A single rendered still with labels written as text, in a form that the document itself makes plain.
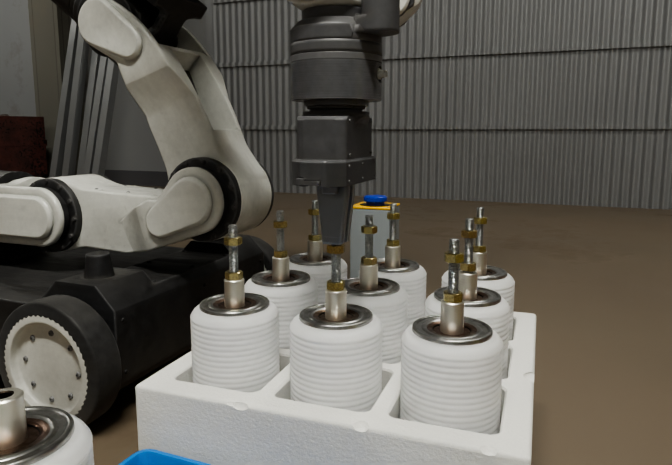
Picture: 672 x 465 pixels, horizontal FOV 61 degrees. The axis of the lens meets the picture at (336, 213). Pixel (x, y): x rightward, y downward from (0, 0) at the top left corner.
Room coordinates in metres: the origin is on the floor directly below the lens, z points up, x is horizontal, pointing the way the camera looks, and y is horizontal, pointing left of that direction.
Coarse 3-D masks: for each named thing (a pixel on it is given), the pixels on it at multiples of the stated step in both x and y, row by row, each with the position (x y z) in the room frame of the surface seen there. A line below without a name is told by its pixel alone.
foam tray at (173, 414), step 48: (528, 336) 0.70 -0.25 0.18; (144, 384) 0.56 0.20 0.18; (192, 384) 0.56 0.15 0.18; (288, 384) 0.57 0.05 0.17; (384, 384) 0.60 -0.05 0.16; (528, 384) 0.56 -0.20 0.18; (144, 432) 0.55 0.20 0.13; (192, 432) 0.53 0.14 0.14; (240, 432) 0.51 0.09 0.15; (288, 432) 0.50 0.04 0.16; (336, 432) 0.48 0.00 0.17; (384, 432) 0.47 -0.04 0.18; (432, 432) 0.46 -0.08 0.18; (528, 432) 0.46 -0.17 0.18
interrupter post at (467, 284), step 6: (462, 276) 0.63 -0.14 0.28; (468, 276) 0.62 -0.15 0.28; (474, 276) 0.62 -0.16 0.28; (462, 282) 0.63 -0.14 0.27; (468, 282) 0.62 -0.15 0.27; (474, 282) 0.62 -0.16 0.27; (462, 288) 0.62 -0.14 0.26; (468, 288) 0.62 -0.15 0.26; (474, 288) 0.62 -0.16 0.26; (468, 294) 0.62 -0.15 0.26; (474, 294) 0.62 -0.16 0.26
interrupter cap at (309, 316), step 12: (300, 312) 0.57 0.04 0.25; (312, 312) 0.57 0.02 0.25; (324, 312) 0.58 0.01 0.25; (348, 312) 0.57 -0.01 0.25; (360, 312) 0.57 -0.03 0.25; (312, 324) 0.53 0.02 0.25; (324, 324) 0.53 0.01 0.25; (336, 324) 0.53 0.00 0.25; (348, 324) 0.53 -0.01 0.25; (360, 324) 0.53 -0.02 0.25
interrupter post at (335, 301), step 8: (328, 296) 0.55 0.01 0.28; (336, 296) 0.55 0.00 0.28; (344, 296) 0.56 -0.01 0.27; (328, 304) 0.55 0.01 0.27; (336, 304) 0.55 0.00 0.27; (344, 304) 0.56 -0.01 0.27; (328, 312) 0.55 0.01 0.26; (336, 312) 0.55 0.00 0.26; (344, 312) 0.56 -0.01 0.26; (336, 320) 0.55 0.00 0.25
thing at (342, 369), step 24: (312, 336) 0.52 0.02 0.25; (336, 336) 0.52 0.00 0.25; (360, 336) 0.52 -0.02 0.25; (312, 360) 0.52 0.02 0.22; (336, 360) 0.51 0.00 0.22; (360, 360) 0.52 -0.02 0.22; (312, 384) 0.52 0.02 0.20; (336, 384) 0.51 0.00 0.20; (360, 384) 0.52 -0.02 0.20; (360, 408) 0.52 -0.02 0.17
